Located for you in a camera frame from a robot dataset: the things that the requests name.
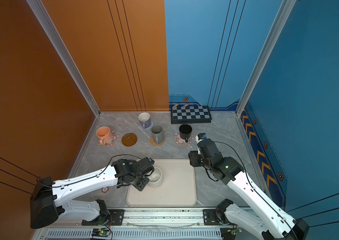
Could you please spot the white mug purple handle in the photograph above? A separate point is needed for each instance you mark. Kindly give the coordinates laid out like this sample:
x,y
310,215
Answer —
x,y
144,119

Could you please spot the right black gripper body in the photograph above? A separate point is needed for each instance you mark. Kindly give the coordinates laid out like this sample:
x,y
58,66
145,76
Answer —
x,y
197,160

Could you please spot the pink flower coaster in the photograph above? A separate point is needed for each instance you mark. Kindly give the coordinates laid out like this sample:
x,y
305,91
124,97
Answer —
x,y
114,140
181,142

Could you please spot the white speckled mug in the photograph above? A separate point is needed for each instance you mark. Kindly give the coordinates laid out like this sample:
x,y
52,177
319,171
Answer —
x,y
156,178

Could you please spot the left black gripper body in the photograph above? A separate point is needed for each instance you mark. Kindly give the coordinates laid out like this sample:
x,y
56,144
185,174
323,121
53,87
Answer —
x,y
141,182

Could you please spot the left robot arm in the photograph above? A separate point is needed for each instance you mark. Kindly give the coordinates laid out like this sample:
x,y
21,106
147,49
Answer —
x,y
57,200

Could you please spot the left circuit board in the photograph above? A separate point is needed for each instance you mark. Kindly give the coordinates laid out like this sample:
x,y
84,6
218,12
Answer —
x,y
101,233

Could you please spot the aluminium front rail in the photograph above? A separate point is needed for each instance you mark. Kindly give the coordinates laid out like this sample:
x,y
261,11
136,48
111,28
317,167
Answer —
x,y
143,224

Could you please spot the brown wooden round coaster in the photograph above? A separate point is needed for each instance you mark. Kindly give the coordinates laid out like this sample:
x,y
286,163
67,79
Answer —
x,y
129,139

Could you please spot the black mug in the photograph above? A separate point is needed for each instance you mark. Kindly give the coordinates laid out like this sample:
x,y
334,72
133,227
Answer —
x,y
185,132

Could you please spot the grey mug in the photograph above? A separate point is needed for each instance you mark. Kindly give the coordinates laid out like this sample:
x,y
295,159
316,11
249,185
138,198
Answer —
x,y
157,133

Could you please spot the grey woven round coaster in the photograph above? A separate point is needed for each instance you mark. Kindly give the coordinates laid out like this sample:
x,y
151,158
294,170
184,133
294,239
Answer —
x,y
147,128

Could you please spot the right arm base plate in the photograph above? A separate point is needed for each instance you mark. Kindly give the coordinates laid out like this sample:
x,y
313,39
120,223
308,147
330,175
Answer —
x,y
213,217

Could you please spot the rattan woven round coaster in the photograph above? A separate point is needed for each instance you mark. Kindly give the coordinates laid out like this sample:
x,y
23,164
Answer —
x,y
155,144

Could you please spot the right circuit board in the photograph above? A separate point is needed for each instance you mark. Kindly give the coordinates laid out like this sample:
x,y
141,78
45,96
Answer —
x,y
229,234

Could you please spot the cream serving tray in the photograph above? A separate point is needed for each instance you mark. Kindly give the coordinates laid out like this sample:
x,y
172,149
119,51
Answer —
x,y
178,188

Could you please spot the black chessboard box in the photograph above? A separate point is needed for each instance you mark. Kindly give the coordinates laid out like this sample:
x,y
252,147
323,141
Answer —
x,y
190,114

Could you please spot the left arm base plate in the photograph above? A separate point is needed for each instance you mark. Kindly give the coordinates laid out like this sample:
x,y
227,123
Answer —
x,y
114,218

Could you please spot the orange mug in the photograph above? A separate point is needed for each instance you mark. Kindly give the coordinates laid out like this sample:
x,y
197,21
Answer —
x,y
105,136

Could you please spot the circuit board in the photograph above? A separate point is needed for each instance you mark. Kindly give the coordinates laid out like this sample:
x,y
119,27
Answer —
x,y
101,233
229,234

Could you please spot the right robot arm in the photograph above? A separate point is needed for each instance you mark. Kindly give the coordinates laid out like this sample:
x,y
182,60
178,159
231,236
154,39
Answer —
x,y
269,222

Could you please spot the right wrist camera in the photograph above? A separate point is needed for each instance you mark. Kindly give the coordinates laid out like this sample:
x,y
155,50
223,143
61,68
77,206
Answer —
x,y
208,149

